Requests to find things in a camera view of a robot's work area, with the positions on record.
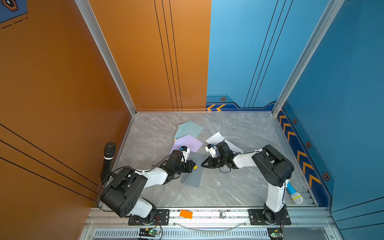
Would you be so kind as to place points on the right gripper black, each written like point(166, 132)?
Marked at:
point(209, 159)

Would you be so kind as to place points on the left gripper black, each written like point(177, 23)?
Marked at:
point(189, 168)

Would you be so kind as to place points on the grey envelope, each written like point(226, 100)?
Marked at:
point(193, 179)

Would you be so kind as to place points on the blue floral letter paper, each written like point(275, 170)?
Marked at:
point(233, 147)

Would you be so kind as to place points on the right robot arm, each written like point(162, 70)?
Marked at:
point(274, 166)

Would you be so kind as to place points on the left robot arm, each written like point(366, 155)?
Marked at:
point(123, 194)

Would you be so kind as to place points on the purple envelope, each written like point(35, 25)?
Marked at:
point(188, 141)

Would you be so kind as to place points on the teal envelope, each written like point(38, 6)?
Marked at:
point(188, 128)

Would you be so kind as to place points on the plain white paper sheet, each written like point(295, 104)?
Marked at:
point(215, 139)

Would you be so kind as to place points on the orange lego brick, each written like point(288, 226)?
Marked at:
point(186, 214)

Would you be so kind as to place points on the left green circuit board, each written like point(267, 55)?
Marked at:
point(148, 233)

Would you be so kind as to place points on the green circuit board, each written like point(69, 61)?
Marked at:
point(148, 233)
point(275, 234)

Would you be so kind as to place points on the black microphone on stand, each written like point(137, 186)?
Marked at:
point(109, 155)

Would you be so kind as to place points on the right green circuit board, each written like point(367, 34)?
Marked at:
point(275, 234)

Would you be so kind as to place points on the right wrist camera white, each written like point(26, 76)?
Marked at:
point(212, 150)

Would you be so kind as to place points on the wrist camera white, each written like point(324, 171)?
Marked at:
point(212, 150)
point(186, 152)

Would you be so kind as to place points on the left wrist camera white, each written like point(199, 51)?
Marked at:
point(186, 152)

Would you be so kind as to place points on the silver knob on rail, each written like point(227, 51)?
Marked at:
point(223, 215)

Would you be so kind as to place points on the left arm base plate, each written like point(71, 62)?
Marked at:
point(158, 216)

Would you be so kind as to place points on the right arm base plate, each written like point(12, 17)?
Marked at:
point(267, 217)

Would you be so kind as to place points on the aluminium front rail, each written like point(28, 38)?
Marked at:
point(302, 217)

